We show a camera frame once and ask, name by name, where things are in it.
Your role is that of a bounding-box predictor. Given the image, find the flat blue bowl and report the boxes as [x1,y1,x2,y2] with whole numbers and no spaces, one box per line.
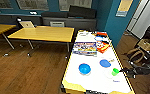
[99,58,112,69]

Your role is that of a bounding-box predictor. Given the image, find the cardboard box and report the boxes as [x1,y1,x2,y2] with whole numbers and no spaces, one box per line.
[137,38,150,51]

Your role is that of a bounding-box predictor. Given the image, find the white work table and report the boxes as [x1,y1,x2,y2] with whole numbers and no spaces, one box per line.
[60,29,136,94]

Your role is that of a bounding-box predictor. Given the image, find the small blue white pack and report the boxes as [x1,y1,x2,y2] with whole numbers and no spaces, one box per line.
[94,36,105,42]

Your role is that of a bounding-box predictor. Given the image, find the red and black pack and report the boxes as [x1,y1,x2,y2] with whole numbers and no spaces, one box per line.
[95,31,109,38]

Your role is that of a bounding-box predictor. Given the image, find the colourful snack packets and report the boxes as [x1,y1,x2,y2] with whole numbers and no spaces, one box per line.
[71,40,99,57]

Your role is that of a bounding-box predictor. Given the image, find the white plastic bag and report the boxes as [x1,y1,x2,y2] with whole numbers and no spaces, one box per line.
[77,30,93,38]

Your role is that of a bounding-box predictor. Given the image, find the yellow pillar sign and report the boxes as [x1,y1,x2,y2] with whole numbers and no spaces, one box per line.
[115,0,134,18]

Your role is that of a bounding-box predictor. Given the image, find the dark grey sofa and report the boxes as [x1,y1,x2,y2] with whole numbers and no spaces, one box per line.
[0,12,98,32]

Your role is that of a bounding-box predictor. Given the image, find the black sofa cushion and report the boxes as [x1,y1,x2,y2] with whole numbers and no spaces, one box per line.
[68,5,98,19]

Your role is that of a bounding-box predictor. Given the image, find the grey box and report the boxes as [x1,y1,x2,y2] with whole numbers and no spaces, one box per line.
[49,20,65,28]

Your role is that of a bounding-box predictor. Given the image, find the wide interior glass window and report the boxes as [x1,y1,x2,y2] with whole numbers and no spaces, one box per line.
[58,0,93,12]

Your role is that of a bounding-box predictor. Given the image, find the long wooden table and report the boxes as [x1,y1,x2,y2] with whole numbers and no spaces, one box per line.
[0,23,18,51]
[7,25,75,54]

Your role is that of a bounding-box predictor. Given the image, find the small beige box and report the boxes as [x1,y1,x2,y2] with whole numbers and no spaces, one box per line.
[19,20,36,29]

